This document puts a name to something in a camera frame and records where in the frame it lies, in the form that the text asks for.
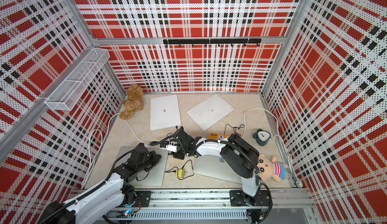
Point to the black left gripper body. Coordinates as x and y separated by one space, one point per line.
150 161

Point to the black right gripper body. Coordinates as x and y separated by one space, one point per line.
181 150

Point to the black charger cable yellow adapter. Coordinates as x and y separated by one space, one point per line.
174 169

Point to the black charger cable pink adapter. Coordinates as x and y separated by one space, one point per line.
241 126

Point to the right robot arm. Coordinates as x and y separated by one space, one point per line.
237 153

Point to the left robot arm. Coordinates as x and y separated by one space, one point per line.
113 191

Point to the silver laptop front left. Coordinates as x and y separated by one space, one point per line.
156 175

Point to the silver laptop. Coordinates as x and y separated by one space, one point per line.
156 175
215 167

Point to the silver laptop front right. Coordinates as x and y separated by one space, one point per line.
215 167

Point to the white laptop right back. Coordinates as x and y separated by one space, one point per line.
209 112

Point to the white laptop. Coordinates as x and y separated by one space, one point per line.
209 112
164 112

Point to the white laptop left back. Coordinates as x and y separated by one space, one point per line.
164 112

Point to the yellow power strip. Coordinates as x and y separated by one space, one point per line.
216 136

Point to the brown teddy bear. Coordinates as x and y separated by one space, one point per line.
133 102

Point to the teal alarm clock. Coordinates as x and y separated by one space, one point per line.
262 137

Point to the pink pig plush toy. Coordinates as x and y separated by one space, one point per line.
271 169

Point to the black hook rail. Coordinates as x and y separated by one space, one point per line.
242 41

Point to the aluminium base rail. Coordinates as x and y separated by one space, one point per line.
192 204

